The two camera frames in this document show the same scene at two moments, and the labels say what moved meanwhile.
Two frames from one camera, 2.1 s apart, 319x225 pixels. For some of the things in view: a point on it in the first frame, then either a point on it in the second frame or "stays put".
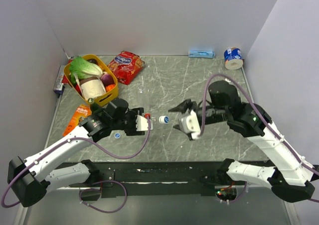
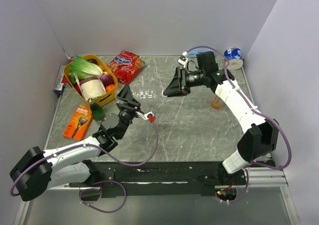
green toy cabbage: (79, 68) stays put
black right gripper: (183, 106) -> (178, 86)
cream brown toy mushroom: (91, 87) stays put
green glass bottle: (95, 108) stays put
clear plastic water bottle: (162, 119) -> (145, 94)
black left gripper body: (130, 116) -> (126, 114)
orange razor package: (81, 111) stays put
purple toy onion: (107, 79) stays put
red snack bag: (126, 66) stays put
